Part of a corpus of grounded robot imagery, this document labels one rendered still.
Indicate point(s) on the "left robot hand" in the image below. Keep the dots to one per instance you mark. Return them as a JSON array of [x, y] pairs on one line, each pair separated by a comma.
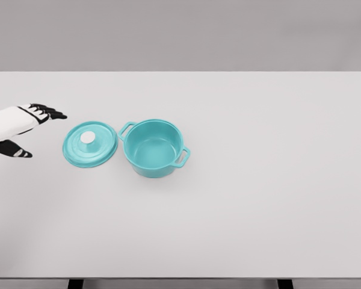
[[12, 122]]

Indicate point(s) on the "turquoise pot lid white knob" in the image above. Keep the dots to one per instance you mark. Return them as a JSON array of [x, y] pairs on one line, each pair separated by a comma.
[[90, 144]]

